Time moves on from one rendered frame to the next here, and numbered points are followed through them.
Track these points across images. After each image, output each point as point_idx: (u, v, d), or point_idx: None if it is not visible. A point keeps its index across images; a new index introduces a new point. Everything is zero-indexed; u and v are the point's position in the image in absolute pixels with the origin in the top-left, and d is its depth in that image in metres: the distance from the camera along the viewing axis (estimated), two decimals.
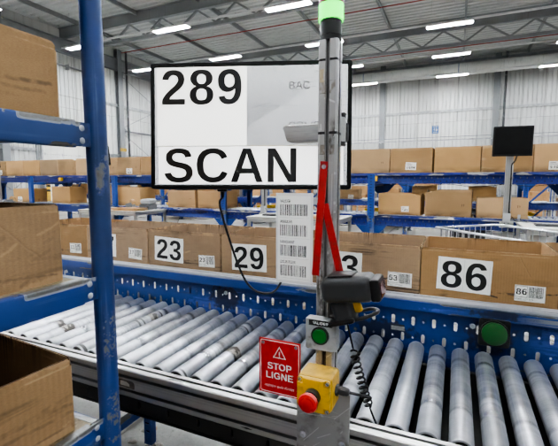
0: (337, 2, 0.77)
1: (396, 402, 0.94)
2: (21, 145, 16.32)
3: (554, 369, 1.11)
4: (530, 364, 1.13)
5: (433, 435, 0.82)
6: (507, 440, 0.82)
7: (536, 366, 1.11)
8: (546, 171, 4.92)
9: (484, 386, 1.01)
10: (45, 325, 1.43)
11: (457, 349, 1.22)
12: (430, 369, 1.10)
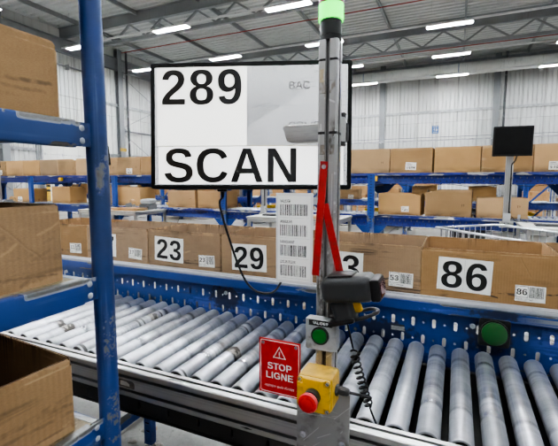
0: (337, 2, 0.77)
1: (396, 402, 0.94)
2: (21, 145, 16.32)
3: (554, 369, 1.11)
4: (530, 364, 1.13)
5: (433, 435, 0.82)
6: (507, 440, 0.82)
7: (536, 366, 1.11)
8: (546, 171, 4.92)
9: (484, 386, 1.01)
10: (45, 325, 1.43)
11: (457, 349, 1.22)
12: (430, 369, 1.10)
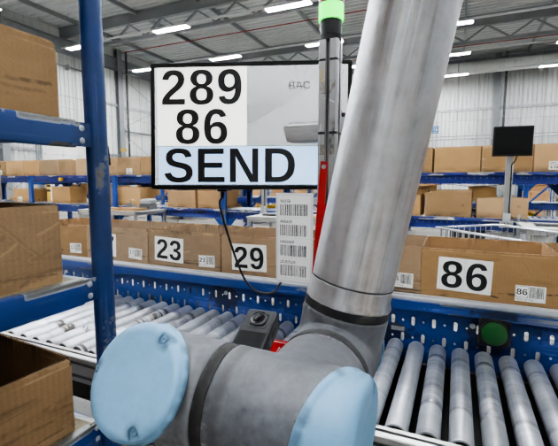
0: (337, 2, 0.77)
1: (396, 402, 0.94)
2: (21, 145, 16.32)
3: (554, 369, 1.11)
4: (530, 364, 1.13)
5: (433, 435, 0.82)
6: (507, 440, 0.82)
7: (536, 366, 1.11)
8: (546, 171, 4.92)
9: (484, 386, 1.01)
10: (45, 325, 1.43)
11: (457, 349, 1.22)
12: (430, 369, 1.10)
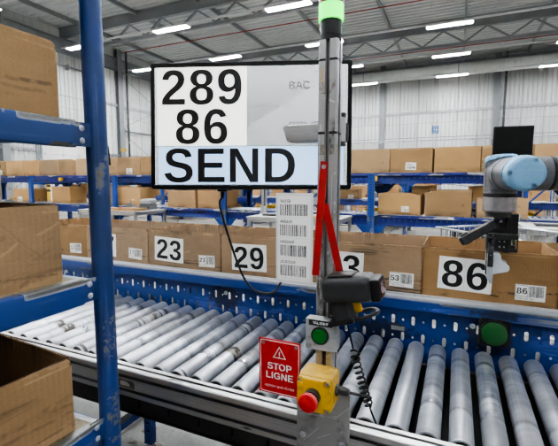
0: (337, 2, 0.77)
1: (396, 402, 0.94)
2: (21, 145, 16.32)
3: (554, 369, 1.11)
4: (530, 364, 1.13)
5: (433, 435, 0.82)
6: (507, 440, 0.82)
7: (536, 366, 1.11)
8: None
9: (484, 386, 1.01)
10: (45, 325, 1.43)
11: (457, 349, 1.22)
12: (430, 369, 1.10)
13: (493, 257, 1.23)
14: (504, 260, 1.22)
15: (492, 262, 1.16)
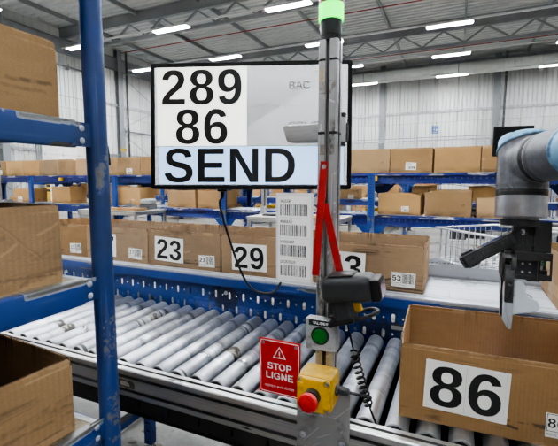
0: (337, 2, 0.77)
1: (397, 402, 0.94)
2: (21, 145, 16.32)
3: None
4: None
5: (434, 436, 0.82)
6: (508, 442, 0.82)
7: None
8: None
9: None
10: (45, 325, 1.43)
11: None
12: None
13: None
14: (528, 294, 0.80)
15: (511, 295, 0.75)
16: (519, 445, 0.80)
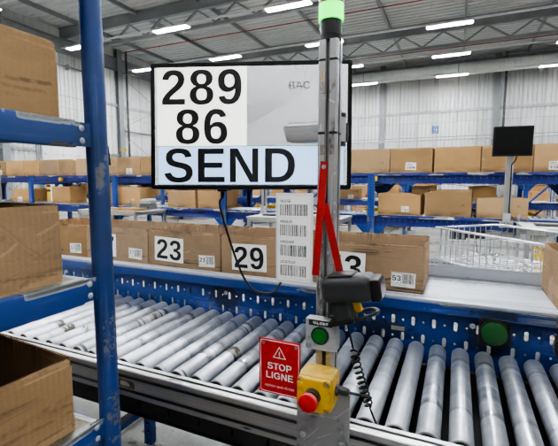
0: (337, 2, 0.77)
1: (397, 402, 0.93)
2: (21, 145, 16.32)
3: None
4: None
5: None
6: None
7: None
8: (546, 171, 4.92)
9: None
10: (45, 325, 1.43)
11: (461, 349, 1.22)
12: None
13: None
14: None
15: None
16: None
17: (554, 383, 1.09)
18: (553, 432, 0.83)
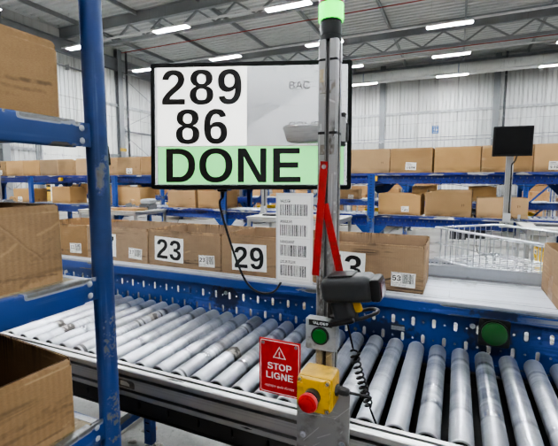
0: (337, 2, 0.77)
1: (397, 402, 0.93)
2: (21, 145, 16.32)
3: None
4: (535, 364, 1.13)
5: (431, 434, 0.82)
6: (508, 445, 0.82)
7: (540, 367, 1.11)
8: (546, 171, 4.92)
9: (490, 386, 1.00)
10: (45, 325, 1.43)
11: None
12: (429, 370, 1.10)
13: None
14: None
15: None
16: None
17: None
18: None
